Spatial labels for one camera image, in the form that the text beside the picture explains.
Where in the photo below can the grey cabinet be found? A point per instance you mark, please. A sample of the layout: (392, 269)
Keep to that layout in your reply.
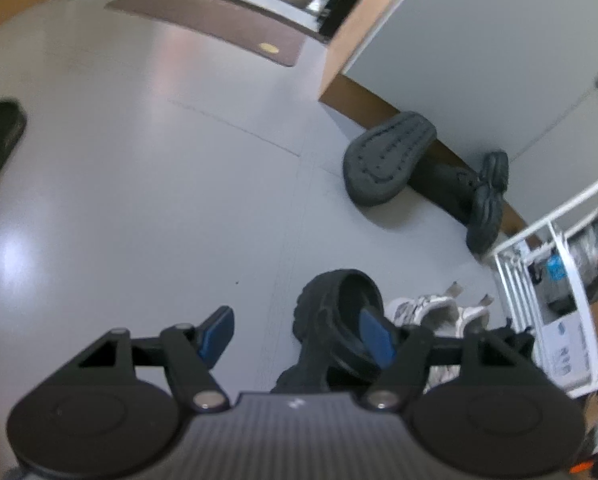
(479, 50)

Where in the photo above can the plastic water bottle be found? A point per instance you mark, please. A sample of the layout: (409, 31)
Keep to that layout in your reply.
(556, 267)

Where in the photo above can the dark grey clog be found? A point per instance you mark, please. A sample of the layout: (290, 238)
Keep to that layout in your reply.
(386, 160)
(444, 185)

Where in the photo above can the brown door mat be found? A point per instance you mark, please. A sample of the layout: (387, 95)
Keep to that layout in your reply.
(214, 20)

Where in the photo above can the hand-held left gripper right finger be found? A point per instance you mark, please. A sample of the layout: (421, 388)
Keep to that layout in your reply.
(379, 337)

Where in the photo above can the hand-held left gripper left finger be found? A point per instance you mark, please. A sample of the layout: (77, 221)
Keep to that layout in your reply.
(218, 335)

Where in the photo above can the black chunky sandal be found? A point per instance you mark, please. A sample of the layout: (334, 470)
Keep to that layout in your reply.
(324, 310)
(489, 200)

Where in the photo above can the white metal shoe rack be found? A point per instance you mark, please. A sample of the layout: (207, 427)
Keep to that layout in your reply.
(501, 259)

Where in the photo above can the white printed box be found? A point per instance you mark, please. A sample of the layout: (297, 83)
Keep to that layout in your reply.
(569, 345)

